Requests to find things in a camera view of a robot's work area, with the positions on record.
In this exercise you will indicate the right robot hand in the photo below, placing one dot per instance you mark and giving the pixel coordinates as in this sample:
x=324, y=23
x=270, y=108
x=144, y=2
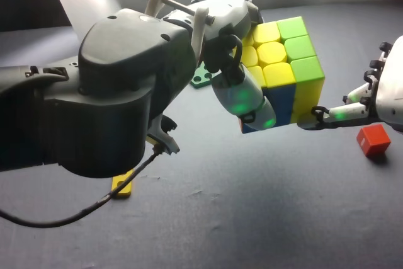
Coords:
x=390, y=92

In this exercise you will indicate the Rubik's cube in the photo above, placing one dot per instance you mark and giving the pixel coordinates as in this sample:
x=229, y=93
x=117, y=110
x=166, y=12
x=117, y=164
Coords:
x=274, y=54

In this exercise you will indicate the red cube block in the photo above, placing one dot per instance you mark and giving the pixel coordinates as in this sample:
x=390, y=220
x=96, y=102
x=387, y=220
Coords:
x=374, y=141

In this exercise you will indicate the grey table cloth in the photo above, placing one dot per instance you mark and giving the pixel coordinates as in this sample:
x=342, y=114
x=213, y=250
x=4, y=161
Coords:
x=283, y=218

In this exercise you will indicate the green pentagon piece with holes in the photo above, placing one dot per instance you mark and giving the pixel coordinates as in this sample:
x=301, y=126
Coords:
x=201, y=78

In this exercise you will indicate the yellow two-hole flat piece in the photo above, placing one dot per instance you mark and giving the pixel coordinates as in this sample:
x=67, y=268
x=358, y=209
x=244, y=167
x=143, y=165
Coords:
x=124, y=188

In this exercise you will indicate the white backdrop sheet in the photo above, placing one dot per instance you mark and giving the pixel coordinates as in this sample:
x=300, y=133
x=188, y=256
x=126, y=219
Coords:
x=94, y=4

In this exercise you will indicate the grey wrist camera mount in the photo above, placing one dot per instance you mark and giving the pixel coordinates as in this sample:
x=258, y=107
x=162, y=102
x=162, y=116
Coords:
x=163, y=138

